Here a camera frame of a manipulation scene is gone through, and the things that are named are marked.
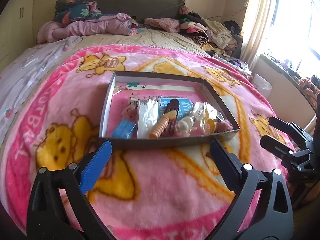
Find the beige curtain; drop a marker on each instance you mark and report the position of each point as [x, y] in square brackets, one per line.
[255, 28]

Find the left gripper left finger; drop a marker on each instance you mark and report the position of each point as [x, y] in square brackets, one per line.
[94, 166]

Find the pink fuzzy garment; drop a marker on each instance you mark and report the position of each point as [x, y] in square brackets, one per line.
[167, 24]

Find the maroon hair clip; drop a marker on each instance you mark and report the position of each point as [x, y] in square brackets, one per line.
[171, 112]

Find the white plastic bag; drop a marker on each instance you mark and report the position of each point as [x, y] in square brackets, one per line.
[262, 85]

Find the dark grey headboard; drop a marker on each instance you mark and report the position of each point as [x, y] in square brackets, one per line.
[139, 9]

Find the pink bow hair clip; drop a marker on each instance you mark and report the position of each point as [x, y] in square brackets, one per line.
[130, 112]

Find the pink pompom snap clip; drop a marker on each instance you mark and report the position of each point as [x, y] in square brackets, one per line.
[223, 126]

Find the pink quilted jacket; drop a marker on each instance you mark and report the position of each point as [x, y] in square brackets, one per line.
[117, 24]

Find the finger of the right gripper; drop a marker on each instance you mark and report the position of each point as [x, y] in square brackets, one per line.
[297, 134]
[276, 147]

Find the grey cardboard box tray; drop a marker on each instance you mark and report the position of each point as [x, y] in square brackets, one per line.
[162, 87]

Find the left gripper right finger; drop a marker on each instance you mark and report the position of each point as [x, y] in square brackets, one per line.
[227, 164]

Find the white cloud hair clip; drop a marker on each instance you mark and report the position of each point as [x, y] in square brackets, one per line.
[207, 116]

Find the pile of mixed clothes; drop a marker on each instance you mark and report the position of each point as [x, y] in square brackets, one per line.
[220, 40]

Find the cream wardrobe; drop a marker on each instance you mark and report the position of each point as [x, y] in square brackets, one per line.
[16, 30]

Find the earrings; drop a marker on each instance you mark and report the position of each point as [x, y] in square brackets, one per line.
[147, 117]

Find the dark floral pillow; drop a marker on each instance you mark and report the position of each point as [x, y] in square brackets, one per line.
[70, 11]

